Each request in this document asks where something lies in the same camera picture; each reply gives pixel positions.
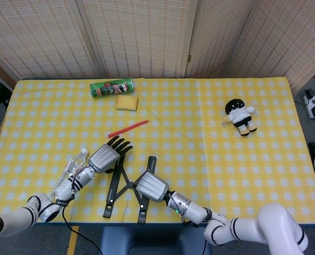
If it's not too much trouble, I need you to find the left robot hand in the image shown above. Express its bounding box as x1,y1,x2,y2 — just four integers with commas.
88,135,134,175

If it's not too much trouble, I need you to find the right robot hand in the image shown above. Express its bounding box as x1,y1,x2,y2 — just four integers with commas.
132,171,170,202

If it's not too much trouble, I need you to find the black folding stand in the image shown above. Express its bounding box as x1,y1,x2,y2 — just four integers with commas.
102,152,158,224

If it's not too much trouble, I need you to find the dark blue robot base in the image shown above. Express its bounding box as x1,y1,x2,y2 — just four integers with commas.
98,225,213,255

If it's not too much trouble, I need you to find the clear plastic water bottle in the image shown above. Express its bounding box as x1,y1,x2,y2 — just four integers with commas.
51,148,89,202

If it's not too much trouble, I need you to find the yellow sponge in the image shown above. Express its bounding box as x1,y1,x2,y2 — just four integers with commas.
115,96,139,111

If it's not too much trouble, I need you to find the yellow checked tablecloth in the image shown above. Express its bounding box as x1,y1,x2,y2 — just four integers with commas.
0,77,315,225

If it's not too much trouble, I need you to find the green Pringles can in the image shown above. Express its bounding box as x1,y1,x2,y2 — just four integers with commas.
89,77,135,98

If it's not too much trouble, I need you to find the black and white plush doll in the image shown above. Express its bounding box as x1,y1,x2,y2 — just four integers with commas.
221,98,258,137

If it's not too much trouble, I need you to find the woven folding screen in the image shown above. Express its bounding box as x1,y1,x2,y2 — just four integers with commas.
0,0,315,91

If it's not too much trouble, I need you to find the white power strip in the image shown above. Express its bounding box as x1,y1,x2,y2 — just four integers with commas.
303,89,315,120

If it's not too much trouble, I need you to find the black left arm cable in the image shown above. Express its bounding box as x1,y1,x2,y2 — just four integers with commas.
61,204,103,255

